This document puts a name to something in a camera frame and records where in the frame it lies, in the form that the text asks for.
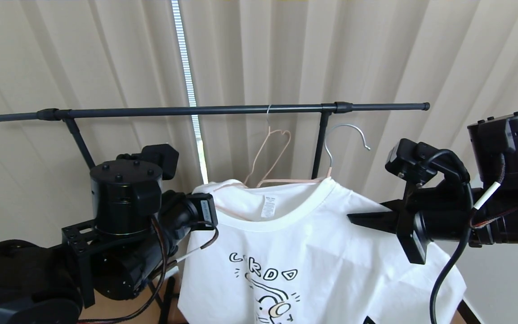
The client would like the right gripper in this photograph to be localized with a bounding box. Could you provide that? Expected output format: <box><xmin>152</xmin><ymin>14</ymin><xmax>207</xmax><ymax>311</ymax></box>
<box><xmin>347</xmin><ymin>197</ymin><xmax>472</xmax><ymax>265</ymax></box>

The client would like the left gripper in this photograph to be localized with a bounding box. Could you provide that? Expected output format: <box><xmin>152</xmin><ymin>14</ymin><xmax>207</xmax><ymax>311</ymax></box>
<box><xmin>165</xmin><ymin>191</ymin><xmax>218</xmax><ymax>231</ymax></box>

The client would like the white printed T-shirt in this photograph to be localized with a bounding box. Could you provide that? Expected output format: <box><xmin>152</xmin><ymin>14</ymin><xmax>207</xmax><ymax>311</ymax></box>
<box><xmin>177</xmin><ymin>177</ymin><xmax>467</xmax><ymax>324</ymax></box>

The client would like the pink clothes hanger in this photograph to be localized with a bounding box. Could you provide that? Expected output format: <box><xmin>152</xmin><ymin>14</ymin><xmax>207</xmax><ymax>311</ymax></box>
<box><xmin>243</xmin><ymin>104</ymin><xmax>292</xmax><ymax>188</ymax></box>
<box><xmin>216</xmin><ymin>124</ymin><xmax>371</xmax><ymax>221</ymax></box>

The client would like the black clothes rack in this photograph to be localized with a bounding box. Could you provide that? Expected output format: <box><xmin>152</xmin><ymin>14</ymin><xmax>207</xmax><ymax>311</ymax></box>
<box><xmin>0</xmin><ymin>102</ymin><xmax>430</xmax><ymax>324</ymax></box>

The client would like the beige curtain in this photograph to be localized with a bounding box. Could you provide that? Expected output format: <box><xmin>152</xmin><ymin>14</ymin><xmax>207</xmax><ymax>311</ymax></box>
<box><xmin>0</xmin><ymin>0</ymin><xmax>518</xmax><ymax>252</ymax></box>

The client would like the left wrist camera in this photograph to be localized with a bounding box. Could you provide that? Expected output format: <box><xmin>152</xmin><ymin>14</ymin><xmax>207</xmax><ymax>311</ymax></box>
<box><xmin>117</xmin><ymin>144</ymin><xmax>179</xmax><ymax>180</ymax></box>

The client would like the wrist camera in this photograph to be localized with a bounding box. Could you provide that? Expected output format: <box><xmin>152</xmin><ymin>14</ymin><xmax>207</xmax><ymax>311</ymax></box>
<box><xmin>384</xmin><ymin>138</ymin><xmax>439</xmax><ymax>211</ymax></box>
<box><xmin>117</xmin><ymin>144</ymin><xmax>179</xmax><ymax>180</ymax></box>

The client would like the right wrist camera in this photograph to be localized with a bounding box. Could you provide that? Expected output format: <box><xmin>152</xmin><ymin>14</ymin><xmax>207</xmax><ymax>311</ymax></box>
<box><xmin>384</xmin><ymin>138</ymin><xmax>439</xmax><ymax>211</ymax></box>

